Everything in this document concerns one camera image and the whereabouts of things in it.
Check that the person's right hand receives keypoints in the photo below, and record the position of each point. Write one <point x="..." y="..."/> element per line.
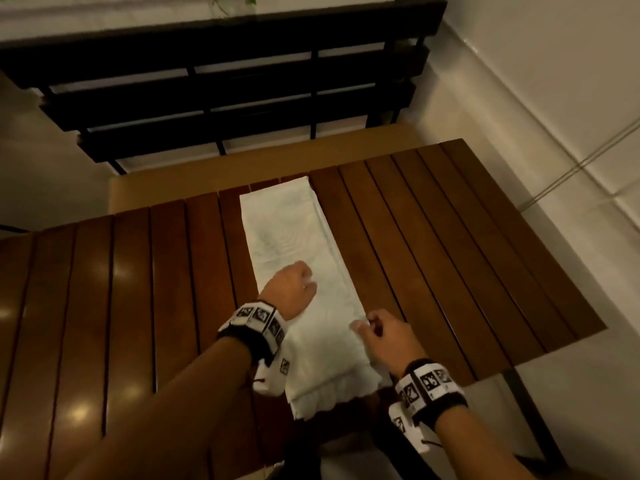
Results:
<point x="392" y="342"/>

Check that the person's left hand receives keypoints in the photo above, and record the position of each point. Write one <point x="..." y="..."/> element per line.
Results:
<point x="290" y="292"/>

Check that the pale leaf-print tablecloth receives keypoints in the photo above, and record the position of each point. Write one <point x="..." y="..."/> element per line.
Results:
<point x="295" y="229"/>

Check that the person's right forearm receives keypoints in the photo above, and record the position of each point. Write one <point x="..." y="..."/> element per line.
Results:
<point x="475" y="444"/>

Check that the person's left forearm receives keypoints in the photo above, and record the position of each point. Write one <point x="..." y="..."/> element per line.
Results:
<point x="170" y="419"/>

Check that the black marker wristband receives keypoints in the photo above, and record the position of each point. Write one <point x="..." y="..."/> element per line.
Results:
<point x="252" y="322"/>
<point x="432" y="389"/>

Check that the brown slatted wooden table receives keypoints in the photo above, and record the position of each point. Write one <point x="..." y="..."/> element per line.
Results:
<point x="450" y="254"/>

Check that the black table leg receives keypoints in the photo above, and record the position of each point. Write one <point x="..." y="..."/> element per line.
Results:
<point x="532" y="414"/>

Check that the black slatted bench backrest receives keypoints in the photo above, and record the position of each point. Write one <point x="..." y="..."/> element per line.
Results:
<point x="225" y="42"/>

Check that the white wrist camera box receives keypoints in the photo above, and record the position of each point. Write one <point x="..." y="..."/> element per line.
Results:
<point x="272" y="377"/>
<point x="412" y="432"/>

